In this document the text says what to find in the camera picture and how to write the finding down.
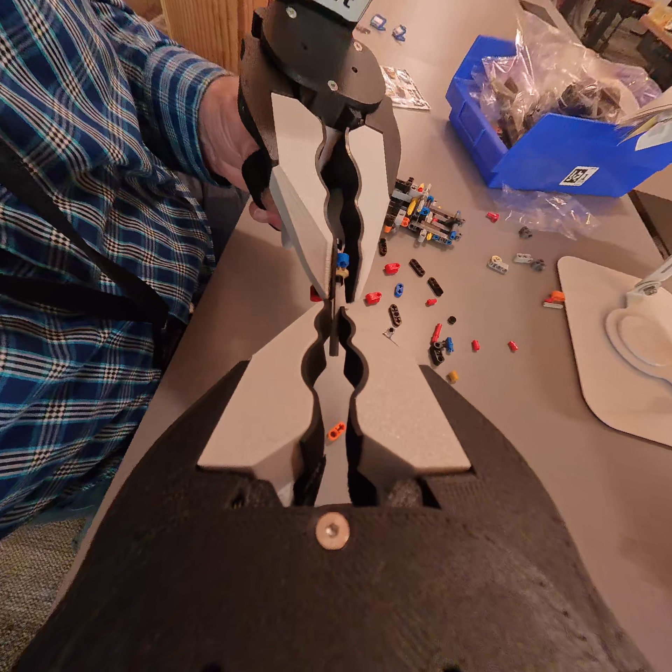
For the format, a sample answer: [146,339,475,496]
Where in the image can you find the white rounded mat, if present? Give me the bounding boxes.
[556,255,672,448]

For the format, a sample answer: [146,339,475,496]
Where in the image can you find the partly built lego vehicle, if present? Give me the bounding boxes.
[385,177,466,244]

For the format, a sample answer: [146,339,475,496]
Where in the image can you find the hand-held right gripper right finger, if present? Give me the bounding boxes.
[338,307,472,507]

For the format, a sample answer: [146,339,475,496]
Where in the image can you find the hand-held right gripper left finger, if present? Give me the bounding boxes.
[197,299,337,507]

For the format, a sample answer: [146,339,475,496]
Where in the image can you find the person's plaid shirt torso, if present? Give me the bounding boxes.
[0,173,218,539]

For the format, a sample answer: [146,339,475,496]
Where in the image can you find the wooden cabinet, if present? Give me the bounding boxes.
[123,0,263,74]

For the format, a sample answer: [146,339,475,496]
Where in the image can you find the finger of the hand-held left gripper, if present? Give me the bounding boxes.
[321,125,394,305]
[269,92,338,302]

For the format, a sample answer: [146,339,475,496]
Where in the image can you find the empty clear plastic bag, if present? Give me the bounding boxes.
[496,183,600,240]

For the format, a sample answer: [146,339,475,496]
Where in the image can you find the dark background furniture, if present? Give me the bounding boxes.
[556,0,672,90]

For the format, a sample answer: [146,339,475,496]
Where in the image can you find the person's left forearm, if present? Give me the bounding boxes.
[0,0,239,192]

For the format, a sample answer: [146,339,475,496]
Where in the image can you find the white stand base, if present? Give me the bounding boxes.
[605,256,672,382]

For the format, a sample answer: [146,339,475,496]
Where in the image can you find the blue plastic bin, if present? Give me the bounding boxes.
[445,35,672,198]

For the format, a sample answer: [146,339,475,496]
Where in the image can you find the person's left hand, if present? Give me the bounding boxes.
[202,75,284,233]

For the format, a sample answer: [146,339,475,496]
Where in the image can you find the small multicoloured lego subassembly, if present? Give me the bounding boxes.
[309,239,352,304]

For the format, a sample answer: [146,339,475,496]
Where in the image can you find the black shoulder strap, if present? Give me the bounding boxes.
[0,142,184,368]

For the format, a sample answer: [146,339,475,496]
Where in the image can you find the white paper sheet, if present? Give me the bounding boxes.
[616,99,672,153]

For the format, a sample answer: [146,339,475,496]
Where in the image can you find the small printed leaflet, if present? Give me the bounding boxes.
[379,64,432,111]

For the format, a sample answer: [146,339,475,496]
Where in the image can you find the clear plastic bags of parts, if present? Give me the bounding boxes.
[470,12,663,150]

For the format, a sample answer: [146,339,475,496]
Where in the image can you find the scattered loose lego pieces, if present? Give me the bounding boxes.
[378,210,567,385]

